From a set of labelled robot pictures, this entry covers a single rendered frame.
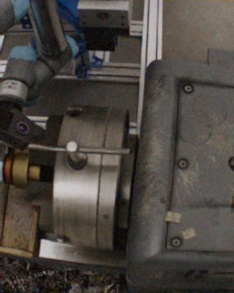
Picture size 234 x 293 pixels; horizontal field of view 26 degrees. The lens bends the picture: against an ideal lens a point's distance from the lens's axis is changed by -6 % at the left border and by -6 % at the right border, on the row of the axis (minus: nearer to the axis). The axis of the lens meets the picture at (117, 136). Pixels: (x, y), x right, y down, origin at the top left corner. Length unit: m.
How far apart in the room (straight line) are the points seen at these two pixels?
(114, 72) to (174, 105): 1.24
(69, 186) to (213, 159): 0.28
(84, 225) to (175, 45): 1.70
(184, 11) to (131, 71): 0.65
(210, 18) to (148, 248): 1.97
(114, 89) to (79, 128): 1.21
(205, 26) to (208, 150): 1.76
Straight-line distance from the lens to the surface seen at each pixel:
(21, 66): 1.26
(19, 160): 1.14
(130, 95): 2.21
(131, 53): 2.32
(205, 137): 1.00
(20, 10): 0.79
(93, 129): 1.03
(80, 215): 1.01
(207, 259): 0.93
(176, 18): 2.72
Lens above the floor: 2.16
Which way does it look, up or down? 67 degrees down
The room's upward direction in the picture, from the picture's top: 4 degrees counter-clockwise
